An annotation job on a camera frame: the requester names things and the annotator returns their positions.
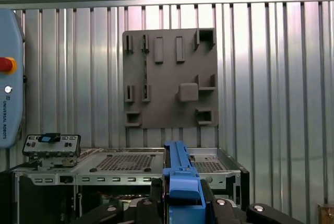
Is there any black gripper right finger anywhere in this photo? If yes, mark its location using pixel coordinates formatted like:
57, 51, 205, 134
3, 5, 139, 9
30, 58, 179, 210
201, 182, 307, 224

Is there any grey plastic parts rack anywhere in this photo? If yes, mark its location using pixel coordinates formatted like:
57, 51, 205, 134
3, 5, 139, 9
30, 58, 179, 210
122, 27, 219, 129

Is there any black PC case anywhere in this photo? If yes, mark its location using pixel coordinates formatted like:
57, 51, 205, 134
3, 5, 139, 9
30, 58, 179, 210
0, 147, 250, 224

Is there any hard disk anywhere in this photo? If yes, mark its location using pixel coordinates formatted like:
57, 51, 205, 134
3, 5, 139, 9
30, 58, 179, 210
162, 140, 214, 224

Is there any silver rear bracket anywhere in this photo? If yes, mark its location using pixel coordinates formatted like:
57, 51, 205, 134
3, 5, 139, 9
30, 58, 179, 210
22, 132, 81, 169

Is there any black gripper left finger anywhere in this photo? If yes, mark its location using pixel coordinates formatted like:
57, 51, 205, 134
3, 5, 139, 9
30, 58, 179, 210
78, 178, 170, 224

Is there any black latch with blue pad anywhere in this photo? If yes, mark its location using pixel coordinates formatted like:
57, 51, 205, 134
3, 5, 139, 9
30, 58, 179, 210
38, 132, 62, 144

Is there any pale blue teach pendant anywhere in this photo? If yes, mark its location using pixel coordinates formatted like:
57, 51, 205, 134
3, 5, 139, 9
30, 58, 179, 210
0, 8, 26, 149

